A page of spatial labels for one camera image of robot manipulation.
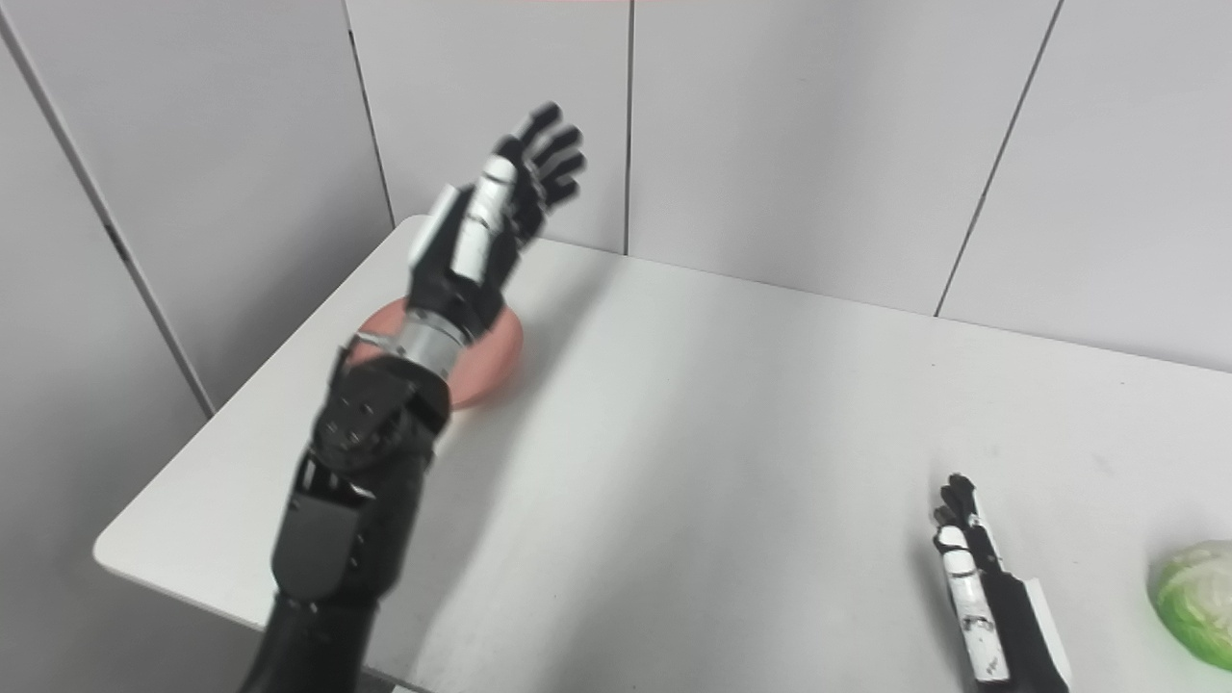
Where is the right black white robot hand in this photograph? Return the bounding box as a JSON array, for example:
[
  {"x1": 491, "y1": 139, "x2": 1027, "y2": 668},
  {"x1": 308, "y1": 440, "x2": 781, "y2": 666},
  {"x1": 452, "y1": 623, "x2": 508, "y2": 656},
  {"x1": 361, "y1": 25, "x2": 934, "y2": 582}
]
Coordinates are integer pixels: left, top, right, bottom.
[{"x1": 931, "y1": 473, "x2": 1073, "y2": 693}]

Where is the green white cabbage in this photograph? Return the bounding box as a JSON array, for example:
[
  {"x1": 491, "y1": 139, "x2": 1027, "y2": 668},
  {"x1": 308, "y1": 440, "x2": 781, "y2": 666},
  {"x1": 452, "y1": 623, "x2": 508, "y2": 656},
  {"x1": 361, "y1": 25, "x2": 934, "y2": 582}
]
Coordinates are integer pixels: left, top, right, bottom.
[{"x1": 1147, "y1": 540, "x2": 1232, "y2": 672}]

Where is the pink round plate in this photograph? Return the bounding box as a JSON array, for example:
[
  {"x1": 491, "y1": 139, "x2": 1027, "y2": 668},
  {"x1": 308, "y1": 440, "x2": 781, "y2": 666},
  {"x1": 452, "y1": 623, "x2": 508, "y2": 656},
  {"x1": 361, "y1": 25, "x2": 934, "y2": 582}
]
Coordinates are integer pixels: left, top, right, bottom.
[{"x1": 348, "y1": 296, "x2": 526, "y2": 412}]

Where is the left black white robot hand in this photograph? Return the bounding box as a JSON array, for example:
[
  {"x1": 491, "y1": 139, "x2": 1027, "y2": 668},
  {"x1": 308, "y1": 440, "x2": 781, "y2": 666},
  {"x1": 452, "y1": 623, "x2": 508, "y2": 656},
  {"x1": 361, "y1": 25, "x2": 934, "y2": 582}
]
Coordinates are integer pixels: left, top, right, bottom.
[{"x1": 404, "y1": 101, "x2": 587, "y2": 345}]

